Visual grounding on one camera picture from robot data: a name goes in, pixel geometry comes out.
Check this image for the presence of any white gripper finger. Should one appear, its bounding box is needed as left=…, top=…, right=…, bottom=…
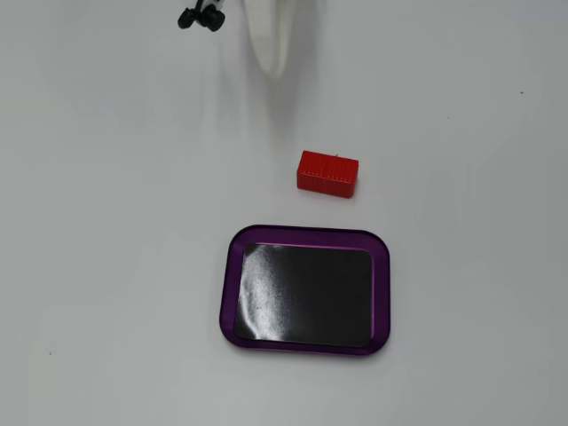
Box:
left=242, top=0, right=319, bottom=80

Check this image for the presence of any red textured block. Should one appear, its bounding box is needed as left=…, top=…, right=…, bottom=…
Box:
left=296, top=150, right=359, bottom=199

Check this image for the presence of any purple metal tray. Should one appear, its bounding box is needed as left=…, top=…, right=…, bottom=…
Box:
left=218, top=224, right=392, bottom=359

